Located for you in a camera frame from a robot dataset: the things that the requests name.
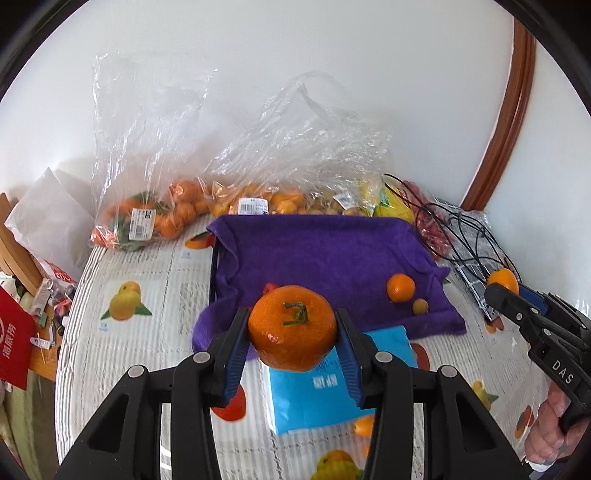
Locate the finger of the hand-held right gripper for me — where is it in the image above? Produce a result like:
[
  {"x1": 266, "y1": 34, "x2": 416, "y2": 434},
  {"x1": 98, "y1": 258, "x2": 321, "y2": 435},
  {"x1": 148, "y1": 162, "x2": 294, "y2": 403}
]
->
[
  {"x1": 485, "y1": 282, "x2": 546, "y2": 342},
  {"x1": 517, "y1": 284, "x2": 555, "y2": 315}
]

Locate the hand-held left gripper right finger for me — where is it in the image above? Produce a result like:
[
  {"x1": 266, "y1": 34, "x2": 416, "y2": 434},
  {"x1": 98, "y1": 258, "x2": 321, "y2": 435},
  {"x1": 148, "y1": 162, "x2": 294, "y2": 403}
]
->
[{"x1": 333, "y1": 307, "x2": 532, "y2": 480}]

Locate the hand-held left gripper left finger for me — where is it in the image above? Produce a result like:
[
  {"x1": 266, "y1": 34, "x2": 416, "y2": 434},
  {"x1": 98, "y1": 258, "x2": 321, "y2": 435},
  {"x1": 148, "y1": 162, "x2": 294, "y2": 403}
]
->
[{"x1": 55, "y1": 307, "x2": 252, "y2": 480}]

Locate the large tangerine with green stem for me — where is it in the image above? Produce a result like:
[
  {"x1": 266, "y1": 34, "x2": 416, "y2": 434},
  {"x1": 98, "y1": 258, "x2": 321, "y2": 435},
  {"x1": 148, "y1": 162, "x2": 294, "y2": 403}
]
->
[{"x1": 247, "y1": 285, "x2": 338, "y2": 373}]

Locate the bag of red fruits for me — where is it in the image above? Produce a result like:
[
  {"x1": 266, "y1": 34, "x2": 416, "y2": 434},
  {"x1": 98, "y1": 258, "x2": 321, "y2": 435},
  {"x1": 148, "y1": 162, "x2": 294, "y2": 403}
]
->
[{"x1": 399, "y1": 181, "x2": 451, "y2": 259}]

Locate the clear bag of tan fruits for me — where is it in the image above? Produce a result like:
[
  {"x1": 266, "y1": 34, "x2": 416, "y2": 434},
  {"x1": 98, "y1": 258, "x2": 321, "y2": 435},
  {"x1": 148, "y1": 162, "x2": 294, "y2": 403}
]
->
[{"x1": 302, "y1": 185, "x2": 370, "y2": 217}]

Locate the person's right hand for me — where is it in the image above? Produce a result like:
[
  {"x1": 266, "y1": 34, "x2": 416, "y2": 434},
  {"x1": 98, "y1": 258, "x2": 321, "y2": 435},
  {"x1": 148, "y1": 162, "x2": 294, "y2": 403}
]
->
[{"x1": 524, "y1": 381, "x2": 578, "y2": 467}]

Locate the blue tissue pack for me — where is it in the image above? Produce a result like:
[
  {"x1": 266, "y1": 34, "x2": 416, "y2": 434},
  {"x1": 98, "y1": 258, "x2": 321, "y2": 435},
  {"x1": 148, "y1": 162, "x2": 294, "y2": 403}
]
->
[{"x1": 268, "y1": 325, "x2": 377, "y2": 435}]

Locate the fruit print tablecloth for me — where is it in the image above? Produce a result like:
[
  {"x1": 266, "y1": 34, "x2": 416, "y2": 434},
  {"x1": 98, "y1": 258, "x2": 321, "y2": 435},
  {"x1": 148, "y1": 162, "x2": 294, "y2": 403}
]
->
[{"x1": 54, "y1": 222, "x2": 568, "y2": 480}]

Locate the purple towel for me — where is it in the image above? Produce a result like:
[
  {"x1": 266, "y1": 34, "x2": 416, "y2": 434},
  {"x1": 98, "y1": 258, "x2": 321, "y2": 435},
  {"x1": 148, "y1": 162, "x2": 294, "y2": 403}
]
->
[{"x1": 191, "y1": 213, "x2": 467, "y2": 361}]

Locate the yellow fruit with green label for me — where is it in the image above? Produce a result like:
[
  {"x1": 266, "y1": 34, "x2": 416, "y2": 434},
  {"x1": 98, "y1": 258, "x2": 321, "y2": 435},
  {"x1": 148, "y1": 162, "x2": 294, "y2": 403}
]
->
[{"x1": 358, "y1": 178, "x2": 416, "y2": 224}]

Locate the clear bag of leafy tangerines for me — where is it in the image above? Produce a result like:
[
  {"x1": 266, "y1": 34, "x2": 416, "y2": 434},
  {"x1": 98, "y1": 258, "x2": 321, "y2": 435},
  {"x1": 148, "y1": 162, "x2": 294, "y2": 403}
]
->
[{"x1": 90, "y1": 53, "x2": 218, "y2": 252}]

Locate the clear bag of small tangerines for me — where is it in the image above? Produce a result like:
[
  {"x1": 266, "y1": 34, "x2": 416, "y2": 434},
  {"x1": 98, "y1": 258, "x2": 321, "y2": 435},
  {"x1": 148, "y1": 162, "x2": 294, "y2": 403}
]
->
[{"x1": 203, "y1": 71, "x2": 393, "y2": 217}]

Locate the wooden side table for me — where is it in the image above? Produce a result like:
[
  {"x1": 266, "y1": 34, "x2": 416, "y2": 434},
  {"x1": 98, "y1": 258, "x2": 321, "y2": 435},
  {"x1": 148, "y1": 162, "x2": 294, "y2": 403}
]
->
[{"x1": 28, "y1": 323, "x2": 63, "y2": 384}]

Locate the pile of small packets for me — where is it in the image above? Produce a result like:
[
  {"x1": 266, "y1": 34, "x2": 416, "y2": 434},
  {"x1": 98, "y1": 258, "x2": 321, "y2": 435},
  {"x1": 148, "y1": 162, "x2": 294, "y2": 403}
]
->
[{"x1": 18, "y1": 277, "x2": 77, "y2": 337}]

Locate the white bag with red print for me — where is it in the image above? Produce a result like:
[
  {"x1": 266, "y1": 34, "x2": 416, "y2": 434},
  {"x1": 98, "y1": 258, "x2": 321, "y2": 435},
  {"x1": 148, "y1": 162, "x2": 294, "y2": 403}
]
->
[{"x1": 46, "y1": 261, "x2": 79, "y2": 284}]

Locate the pale green cloth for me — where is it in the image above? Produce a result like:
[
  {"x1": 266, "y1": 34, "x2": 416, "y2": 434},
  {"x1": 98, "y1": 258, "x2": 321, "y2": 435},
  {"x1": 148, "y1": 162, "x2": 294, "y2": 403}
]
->
[{"x1": 0, "y1": 369, "x2": 61, "y2": 480}]

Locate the red paper bag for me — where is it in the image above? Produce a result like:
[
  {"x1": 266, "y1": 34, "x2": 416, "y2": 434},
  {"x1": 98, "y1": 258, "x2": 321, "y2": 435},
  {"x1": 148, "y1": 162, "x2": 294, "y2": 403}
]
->
[{"x1": 0, "y1": 286, "x2": 38, "y2": 391}]

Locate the white plastic bag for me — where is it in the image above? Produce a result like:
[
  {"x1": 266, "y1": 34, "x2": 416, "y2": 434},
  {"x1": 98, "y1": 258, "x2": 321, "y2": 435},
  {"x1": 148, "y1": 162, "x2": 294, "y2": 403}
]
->
[{"x1": 4, "y1": 167, "x2": 95, "y2": 268}]

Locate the wooden chair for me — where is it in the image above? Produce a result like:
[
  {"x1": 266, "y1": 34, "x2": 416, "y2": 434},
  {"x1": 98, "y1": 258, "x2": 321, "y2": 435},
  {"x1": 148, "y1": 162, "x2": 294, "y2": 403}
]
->
[{"x1": 0, "y1": 193, "x2": 44, "y2": 289}]

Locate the black cable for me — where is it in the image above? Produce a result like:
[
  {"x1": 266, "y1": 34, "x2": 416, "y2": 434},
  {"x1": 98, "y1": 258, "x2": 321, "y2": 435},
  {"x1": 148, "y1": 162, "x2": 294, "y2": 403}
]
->
[{"x1": 383, "y1": 173, "x2": 520, "y2": 282}]

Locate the brown wooden door frame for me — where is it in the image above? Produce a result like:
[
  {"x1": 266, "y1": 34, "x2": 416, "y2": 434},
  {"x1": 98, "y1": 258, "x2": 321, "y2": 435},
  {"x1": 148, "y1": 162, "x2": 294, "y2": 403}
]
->
[{"x1": 461, "y1": 18, "x2": 537, "y2": 212}]

